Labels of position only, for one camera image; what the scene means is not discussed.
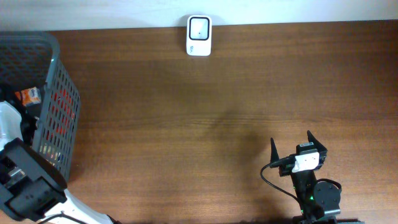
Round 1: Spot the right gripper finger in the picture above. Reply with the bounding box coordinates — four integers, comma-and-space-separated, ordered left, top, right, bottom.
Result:
307, 130, 327, 152
270, 138, 280, 164

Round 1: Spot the red snack bag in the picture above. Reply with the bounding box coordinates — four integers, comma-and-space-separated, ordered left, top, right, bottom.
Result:
46, 89, 77, 140

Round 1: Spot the orange small carton box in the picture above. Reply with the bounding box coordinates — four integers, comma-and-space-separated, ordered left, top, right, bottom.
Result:
15, 87, 42, 107

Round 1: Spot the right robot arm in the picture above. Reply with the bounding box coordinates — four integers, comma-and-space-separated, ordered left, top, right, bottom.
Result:
269, 131, 342, 223

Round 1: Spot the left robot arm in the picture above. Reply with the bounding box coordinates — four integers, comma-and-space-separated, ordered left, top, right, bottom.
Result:
1, 101, 117, 224

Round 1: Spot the white barcode scanner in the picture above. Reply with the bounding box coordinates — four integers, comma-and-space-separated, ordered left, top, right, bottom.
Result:
186, 15, 213, 57

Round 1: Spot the grey plastic mesh basket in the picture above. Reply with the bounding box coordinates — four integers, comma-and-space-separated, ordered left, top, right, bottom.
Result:
1, 32, 81, 180

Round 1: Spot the left black cable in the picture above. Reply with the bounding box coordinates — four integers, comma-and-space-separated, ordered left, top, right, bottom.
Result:
37, 211, 88, 224

